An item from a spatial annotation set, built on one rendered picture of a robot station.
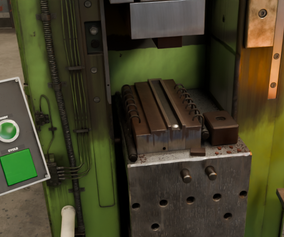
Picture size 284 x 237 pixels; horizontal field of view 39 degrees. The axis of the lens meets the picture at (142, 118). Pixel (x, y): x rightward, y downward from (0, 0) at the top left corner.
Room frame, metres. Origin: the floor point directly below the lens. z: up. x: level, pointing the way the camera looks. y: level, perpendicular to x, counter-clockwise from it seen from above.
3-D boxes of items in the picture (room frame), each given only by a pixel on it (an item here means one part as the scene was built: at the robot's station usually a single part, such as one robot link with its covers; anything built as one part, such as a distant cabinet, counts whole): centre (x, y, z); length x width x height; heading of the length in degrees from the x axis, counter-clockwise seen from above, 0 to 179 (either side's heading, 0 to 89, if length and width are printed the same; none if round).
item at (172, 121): (1.27, -0.08, 0.99); 0.42 x 0.05 x 0.01; 7
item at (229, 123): (1.14, -0.25, 0.95); 0.12 x 0.08 x 0.06; 7
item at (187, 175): (0.98, -0.12, 0.87); 0.04 x 0.03 x 0.03; 7
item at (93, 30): (1.19, 0.13, 1.24); 0.03 x 0.03 x 0.07; 7
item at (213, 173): (0.99, -0.20, 0.87); 0.04 x 0.03 x 0.03; 7
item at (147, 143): (1.26, -0.06, 0.96); 0.42 x 0.20 x 0.09; 7
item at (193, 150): (1.04, -0.17, 0.92); 0.04 x 0.03 x 0.01; 83
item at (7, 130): (0.89, 0.34, 1.09); 0.05 x 0.03 x 0.04; 97
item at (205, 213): (1.28, -0.11, 0.69); 0.56 x 0.38 x 0.45; 7
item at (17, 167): (0.85, 0.32, 1.01); 0.07 x 0.05 x 0.07; 122
